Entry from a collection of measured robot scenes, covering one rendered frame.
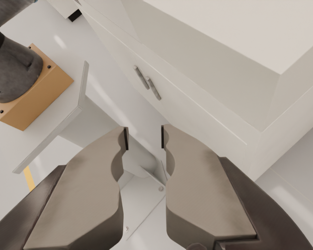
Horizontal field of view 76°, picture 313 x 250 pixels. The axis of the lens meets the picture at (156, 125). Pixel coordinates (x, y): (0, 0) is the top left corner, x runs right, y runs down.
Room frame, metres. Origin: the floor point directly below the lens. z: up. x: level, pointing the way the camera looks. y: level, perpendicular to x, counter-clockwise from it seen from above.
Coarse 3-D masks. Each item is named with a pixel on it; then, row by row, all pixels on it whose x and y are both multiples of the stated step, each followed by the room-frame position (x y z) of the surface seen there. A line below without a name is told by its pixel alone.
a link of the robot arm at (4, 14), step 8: (0, 0) 0.46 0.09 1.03; (8, 0) 0.47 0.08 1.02; (16, 0) 0.47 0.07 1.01; (24, 0) 0.48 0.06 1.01; (32, 0) 0.49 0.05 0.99; (0, 8) 0.47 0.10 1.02; (8, 8) 0.48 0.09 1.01; (16, 8) 0.48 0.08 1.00; (24, 8) 0.50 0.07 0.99; (0, 16) 0.48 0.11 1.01; (8, 16) 0.49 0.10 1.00; (0, 24) 0.49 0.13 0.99
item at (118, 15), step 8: (88, 0) 0.72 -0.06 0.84; (96, 0) 0.62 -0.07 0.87; (104, 0) 0.54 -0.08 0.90; (112, 0) 0.47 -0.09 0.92; (120, 0) 0.42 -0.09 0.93; (96, 8) 0.67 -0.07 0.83; (104, 8) 0.58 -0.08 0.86; (112, 8) 0.51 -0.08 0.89; (120, 8) 0.45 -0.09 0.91; (112, 16) 0.55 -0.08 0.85; (120, 16) 0.48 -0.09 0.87; (128, 16) 0.42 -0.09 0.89; (120, 24) 0.51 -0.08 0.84; (128, 24) 0.45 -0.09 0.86; (128, 32) 0.48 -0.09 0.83; (136, 32) 0.42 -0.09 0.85
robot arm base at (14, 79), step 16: (0, 32) 0.53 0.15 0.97; (0, 48) 0.49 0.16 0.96; (16, 48) 0.51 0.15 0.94; (0, 64) 0.47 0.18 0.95; (16, 64) 0.47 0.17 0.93; (32, 64) 0.48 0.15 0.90; (0, 80) 0.46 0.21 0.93; (16, 80) 0.45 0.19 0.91; (32, 80) 0.46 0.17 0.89; (0, 96) 0.46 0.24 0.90; (16, 96) 0.45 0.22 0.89
